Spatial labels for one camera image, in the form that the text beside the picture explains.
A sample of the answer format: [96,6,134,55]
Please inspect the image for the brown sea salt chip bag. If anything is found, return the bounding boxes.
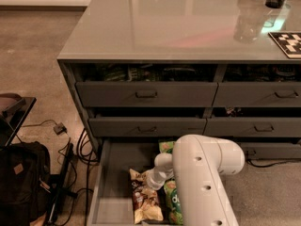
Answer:
[129,169,164,224]

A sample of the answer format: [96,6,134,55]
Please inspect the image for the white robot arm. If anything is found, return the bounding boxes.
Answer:
[146,135,245,226]

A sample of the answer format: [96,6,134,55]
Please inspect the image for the green dang bag back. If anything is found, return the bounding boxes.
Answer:
[159,141,174,153]

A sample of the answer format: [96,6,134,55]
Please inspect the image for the green dang bag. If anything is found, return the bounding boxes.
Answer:
[159,141,174,153]
[164,180,183,225]

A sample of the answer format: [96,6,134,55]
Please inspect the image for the grey drawer cabinet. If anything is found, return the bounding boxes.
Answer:
[58,0,301,153]

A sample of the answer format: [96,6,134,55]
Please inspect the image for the grey middle left drawer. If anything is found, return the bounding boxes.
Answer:
[88,117,206,137]

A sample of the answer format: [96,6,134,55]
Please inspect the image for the grey top left drawer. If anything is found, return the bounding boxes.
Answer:
[75,81,217,107]

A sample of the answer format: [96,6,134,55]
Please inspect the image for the grey top right drawer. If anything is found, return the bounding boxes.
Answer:
[213,82,301,107]

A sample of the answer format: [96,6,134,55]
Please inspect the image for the open grey bottom drawer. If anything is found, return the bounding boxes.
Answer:
[87,139,171,226]

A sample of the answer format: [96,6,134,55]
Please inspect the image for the green dang bag front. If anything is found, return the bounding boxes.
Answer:
[164,180,183,225]

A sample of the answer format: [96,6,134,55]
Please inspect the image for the grey middle right drawer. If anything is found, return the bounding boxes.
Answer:
[204,118,301,137]

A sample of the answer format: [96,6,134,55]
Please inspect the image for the grey bottom right drawer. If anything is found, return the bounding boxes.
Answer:
[240,142,301,160]

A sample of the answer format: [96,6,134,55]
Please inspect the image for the black power adapter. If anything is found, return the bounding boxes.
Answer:
[54,122,67,135]

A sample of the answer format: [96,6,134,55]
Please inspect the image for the black stand leg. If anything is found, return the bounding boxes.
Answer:
[44,143,73,226]

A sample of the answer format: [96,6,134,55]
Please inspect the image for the black side table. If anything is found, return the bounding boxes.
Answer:
[0,93,37,148]

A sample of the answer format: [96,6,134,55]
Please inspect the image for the black backpack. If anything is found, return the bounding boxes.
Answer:
[0,141,51,226]

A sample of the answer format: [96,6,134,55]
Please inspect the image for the black white fiducial marker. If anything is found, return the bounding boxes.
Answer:
[269,31,301,59]

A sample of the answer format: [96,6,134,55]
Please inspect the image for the black floor cables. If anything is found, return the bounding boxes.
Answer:
[21,119,100,224]

